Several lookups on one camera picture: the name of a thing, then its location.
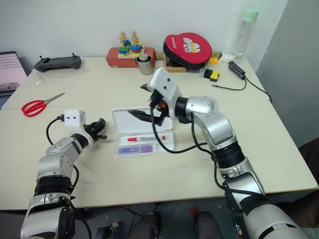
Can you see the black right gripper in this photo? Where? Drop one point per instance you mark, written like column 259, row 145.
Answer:
column 157, row 112

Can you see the white plastic pencil case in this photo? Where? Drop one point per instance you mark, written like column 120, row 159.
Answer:
column 124, row 122

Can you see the white crumpled tissue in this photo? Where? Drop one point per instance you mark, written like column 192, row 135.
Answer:
column 227, row 57

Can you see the clear plastic bag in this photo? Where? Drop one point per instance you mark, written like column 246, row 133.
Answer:
column 49, row 76

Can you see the yellow toy block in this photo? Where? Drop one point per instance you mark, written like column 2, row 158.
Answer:
column 213, row 60

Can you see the black handheld controller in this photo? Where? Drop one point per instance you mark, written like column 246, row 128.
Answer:
column 57, row 62

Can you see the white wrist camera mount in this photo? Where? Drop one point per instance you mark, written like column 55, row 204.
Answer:
column 73, row 120
column 164, row 83

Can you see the grey usb hub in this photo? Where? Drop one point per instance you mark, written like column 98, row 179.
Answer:
column 236, row 69

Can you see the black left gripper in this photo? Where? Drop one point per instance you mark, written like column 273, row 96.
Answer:
column 90, row 130

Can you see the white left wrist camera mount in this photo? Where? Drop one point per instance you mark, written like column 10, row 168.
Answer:
column 73, row 120

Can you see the red cardboard box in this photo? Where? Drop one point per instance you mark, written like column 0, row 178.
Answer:
column 111, row 58

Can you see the clear bottle green cap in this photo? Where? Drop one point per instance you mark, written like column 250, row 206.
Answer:
column 245, row 32

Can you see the wooden tray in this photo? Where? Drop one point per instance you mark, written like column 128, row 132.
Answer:
column 174, row 69

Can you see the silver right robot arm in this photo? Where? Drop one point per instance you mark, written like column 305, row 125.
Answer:
column 216, row 124

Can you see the wooden colourful stacking toy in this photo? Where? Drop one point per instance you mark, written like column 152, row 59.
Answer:
column 130, row 48

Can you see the red marker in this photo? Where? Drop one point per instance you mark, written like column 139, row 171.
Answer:
column 147, row 138

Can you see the laptop with pink screen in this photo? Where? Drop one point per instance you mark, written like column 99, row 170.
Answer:
column 10, row 67

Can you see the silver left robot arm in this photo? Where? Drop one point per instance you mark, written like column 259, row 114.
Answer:
column 57, row 154

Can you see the steel cup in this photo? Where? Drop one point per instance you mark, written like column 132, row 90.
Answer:
column 145, row 66

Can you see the black and yellow eraser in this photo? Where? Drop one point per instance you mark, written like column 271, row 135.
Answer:
column 212, row 75

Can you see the red round punch pad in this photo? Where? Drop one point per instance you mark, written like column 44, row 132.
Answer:
column 187, row 49

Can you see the purple eraser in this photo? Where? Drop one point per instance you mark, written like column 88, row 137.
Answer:
column 134, row 149

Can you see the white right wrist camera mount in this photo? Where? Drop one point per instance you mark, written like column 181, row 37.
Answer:
column 164, row 83

